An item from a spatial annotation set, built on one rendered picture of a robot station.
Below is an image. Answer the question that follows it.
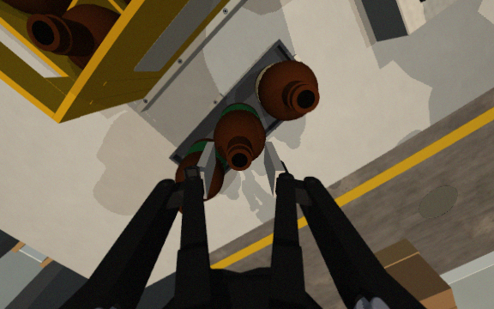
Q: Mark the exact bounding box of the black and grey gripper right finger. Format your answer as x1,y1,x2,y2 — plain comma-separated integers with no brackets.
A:
264,142,427,309

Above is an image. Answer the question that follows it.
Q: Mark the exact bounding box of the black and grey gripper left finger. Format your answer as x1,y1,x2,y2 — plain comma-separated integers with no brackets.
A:
58,142,216,309

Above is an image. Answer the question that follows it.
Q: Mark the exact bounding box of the brown bottle with green label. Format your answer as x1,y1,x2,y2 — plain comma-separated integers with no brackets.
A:
175,138,226,202
214,103,266,171

